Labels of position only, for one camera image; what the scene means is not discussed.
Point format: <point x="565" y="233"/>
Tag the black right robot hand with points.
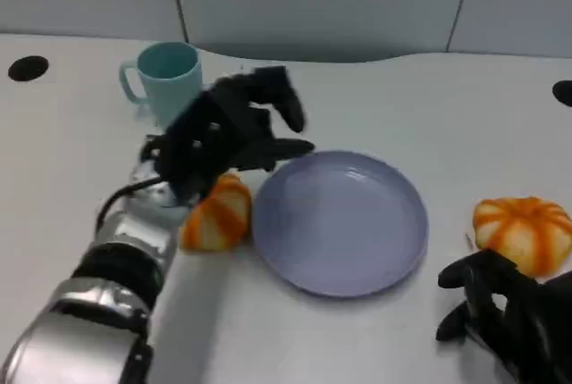
<point x="505" y="317"/>

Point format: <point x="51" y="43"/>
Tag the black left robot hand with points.
<point x="214" y="138"/>

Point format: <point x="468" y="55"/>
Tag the orange white toy bread roll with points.
<point x="523" y="227"/>
<point x="219" y="219"/>

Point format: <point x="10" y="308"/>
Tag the pale green mug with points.
<point x="165" y="89"/>

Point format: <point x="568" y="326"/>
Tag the lilac plate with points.
<point x="339" y="232"/>

